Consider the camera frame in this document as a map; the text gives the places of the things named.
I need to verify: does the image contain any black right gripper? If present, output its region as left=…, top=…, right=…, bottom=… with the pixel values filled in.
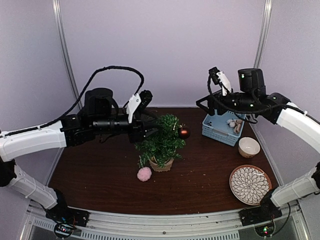
left=196, top=88, right=257, bottom=116

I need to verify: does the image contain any small green christmas tree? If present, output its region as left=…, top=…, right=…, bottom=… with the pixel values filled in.
left=135, top=114, right=186, bottom=166

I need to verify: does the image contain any brown shiny ball ornament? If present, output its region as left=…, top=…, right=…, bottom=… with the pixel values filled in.
left=177, top=125, right=191, bottom=140

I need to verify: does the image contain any burlap tree pot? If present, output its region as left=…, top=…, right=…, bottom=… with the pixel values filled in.
left=149, top=157, right=174, bottom=173

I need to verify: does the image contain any pink pompom ornament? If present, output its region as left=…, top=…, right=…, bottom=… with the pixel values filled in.
left=136, top=156, right=152, bottom=182

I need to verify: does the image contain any white cotton boll ornament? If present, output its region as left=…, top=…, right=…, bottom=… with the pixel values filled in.
left=226, top=119, right=237, bottom=128

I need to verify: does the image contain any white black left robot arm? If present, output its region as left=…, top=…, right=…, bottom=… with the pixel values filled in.
left=0, top=88, right=159, bottom=222

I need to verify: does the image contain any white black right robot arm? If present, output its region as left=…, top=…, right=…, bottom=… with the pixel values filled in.
left=196, top=67, right=320, bottom=221

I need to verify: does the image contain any light blue plastic basket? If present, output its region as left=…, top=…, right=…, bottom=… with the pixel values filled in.
left=202, top=111, right=246, bottom=147

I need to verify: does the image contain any white ceramic bowl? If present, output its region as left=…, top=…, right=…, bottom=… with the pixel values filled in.
left=238, top=137, right=261, bottom=159

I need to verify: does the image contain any floral patterned plate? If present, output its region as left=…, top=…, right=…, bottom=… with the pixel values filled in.
left=229, top=164, right=273, bottom=206

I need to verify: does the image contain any left circuit board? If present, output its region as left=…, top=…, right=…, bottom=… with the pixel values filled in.
left=53, top=223, right=76, bottom=238

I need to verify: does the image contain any circuit board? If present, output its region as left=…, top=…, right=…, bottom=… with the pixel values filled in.
left=254, top=222, right=275, bottom=238
left=53, top=223, right=76, bottom=238

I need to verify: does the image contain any right circuit board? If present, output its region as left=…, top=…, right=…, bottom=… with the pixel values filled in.
left=254, top=222, right=275, bottom=238

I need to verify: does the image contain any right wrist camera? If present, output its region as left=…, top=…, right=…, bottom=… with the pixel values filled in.
left=208, top=67, right=233, bottom=96

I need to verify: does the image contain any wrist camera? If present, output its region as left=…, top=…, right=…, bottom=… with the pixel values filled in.
left=125, top=90, right=153, bottom=124
left=208, top=67, right=233, bottom=96

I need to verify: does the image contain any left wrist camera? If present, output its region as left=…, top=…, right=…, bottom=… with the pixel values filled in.
left=125, top=90, right=153, bottom=124

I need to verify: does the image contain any black braided right cable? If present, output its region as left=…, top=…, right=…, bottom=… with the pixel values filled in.
left=206, top=73, right=286, bottom=125

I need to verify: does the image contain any black braided cable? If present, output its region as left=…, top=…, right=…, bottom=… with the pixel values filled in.
left=206, top=73, right=286, bottom=125
left=37, top=65, right=145, bottom=131

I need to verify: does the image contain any black braided left cable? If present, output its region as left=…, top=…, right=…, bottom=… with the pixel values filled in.
left=37, top=65, right=145, bottom=131

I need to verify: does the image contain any right aluminium corner post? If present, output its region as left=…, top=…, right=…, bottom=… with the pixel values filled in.
left=253, top=0, right=273, bottom=68

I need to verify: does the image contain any aluminium corner post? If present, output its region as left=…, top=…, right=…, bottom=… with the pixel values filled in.
left=253, top=0, right=273, bottom=68
left=52, top=0, right=80, bottom=100

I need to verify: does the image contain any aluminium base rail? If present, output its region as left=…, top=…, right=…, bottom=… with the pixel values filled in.
left=19, top=194, right=311, bottom=240

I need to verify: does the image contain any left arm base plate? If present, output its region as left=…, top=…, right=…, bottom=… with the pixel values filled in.
left=44, top=207, right=90, bottom=227

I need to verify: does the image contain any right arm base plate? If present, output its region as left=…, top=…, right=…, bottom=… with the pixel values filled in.
left=239, top=205, right=283, bottom=227

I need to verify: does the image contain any left aluminium corner post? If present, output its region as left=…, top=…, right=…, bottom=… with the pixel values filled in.
left=52, top=0, right=80, bottom=100

